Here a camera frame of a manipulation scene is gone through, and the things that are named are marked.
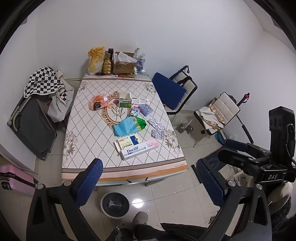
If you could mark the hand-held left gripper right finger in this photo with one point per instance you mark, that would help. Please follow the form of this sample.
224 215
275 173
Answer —
209 183

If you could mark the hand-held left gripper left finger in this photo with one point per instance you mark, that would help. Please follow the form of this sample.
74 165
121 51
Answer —
89 183

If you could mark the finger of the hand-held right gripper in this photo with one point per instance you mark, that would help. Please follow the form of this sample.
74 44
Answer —
245 147
238 160

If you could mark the round grey trash bin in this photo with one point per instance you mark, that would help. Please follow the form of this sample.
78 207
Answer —
115 205

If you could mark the long white toothpaste box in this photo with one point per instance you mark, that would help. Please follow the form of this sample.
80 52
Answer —
135 151

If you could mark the white blue medicine box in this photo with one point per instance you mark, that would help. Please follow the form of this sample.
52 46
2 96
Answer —
128 140

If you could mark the blue plastic bag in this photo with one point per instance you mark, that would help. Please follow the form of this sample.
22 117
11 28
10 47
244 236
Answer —
126 127

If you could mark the silver blister pack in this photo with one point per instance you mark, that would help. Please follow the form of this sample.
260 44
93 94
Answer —
157 134
156 124

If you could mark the green plastic bag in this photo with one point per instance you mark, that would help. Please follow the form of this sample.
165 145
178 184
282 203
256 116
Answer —
141 124

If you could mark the small blue white carton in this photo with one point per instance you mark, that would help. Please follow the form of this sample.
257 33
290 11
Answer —
134 112

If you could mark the green white box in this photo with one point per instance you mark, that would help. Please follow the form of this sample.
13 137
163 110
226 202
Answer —
124 100

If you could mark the purple packet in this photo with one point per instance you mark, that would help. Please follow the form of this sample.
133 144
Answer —
146 109

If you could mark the person's right forearm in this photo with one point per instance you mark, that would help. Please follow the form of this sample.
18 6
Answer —
281 201

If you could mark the black blue panel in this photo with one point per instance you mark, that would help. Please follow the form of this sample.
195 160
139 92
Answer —
212 163

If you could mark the blue slipper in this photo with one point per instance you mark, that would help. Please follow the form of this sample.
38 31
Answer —
219 137

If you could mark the beige cloth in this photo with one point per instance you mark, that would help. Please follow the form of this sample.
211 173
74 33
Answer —
211 118

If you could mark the black pole red tip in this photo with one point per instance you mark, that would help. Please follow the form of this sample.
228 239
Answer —
244 97

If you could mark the metal dumbbell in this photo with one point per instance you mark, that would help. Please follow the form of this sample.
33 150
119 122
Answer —
183 128

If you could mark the grey slipper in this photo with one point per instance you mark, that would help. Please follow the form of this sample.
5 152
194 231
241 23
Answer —
141 219

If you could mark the person's legs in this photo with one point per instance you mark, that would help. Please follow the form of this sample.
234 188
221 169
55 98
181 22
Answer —
161 233

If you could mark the pink suitcase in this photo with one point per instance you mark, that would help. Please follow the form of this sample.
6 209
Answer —
13 183

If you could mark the dark grey suitcase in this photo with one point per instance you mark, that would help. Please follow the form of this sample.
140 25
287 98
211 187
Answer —
32 129

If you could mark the white tote bag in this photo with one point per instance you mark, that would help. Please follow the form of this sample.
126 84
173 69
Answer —
59 107

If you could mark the orange snack bag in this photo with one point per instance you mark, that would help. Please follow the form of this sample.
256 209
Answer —
98 102

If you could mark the white paper leaflet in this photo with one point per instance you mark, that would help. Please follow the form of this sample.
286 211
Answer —
141 101

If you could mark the checkered cloth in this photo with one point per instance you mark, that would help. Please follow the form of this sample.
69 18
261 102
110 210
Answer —
44 80

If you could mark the gold bottle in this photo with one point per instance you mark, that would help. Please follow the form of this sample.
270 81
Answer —
106 66

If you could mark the cardboard box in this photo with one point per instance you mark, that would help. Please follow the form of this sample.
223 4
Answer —
123 66

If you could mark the yellow snack bag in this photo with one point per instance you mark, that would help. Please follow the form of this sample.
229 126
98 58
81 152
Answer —
96 60

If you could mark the plastic water bottle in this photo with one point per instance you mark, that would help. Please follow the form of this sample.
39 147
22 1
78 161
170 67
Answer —
140 63

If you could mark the dark bottle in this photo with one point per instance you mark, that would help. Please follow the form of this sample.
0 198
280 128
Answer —
110 52

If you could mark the clear glass bottle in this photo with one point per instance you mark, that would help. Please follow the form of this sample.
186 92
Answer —
137 53

